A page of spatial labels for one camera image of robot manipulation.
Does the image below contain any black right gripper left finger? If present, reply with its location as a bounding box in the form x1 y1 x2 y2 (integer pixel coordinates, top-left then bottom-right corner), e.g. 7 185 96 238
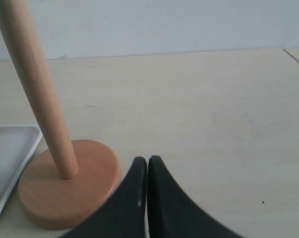
61 157 147 238

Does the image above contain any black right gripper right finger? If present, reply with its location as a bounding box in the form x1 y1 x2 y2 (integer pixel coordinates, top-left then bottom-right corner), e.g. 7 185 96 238
148 156 241 238

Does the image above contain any wooden paper towel holder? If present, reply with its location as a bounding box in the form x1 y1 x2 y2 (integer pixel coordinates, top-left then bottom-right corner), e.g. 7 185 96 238
0 0 121 230

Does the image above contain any white rectangular plastic tray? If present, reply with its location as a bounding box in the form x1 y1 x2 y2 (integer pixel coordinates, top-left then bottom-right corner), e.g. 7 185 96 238
0 124 43 214

